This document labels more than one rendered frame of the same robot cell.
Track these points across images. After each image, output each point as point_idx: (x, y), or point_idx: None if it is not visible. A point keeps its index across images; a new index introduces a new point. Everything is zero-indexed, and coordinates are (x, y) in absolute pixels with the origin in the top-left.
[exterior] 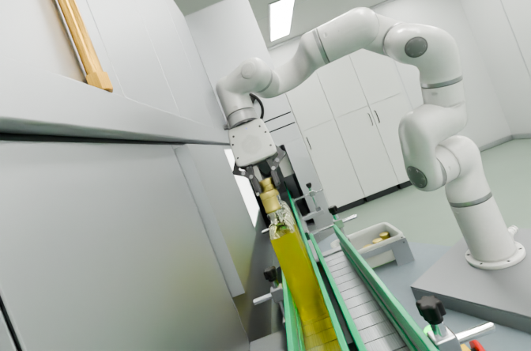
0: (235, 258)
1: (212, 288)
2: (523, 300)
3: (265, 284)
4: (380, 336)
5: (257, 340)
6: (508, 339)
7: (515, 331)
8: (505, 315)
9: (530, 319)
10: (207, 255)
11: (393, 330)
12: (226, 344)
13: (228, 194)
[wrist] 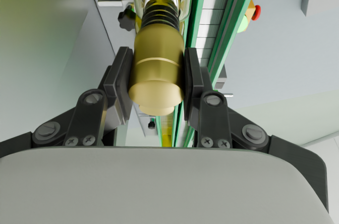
0: (67, 25)
1: (83, 80)
2: None
3: None
4: (205, 36)
5: None
6: None
7: None
8: None
9: None
10: (63, 90)
11: (215, 35)
12: (100, 60)
13: None
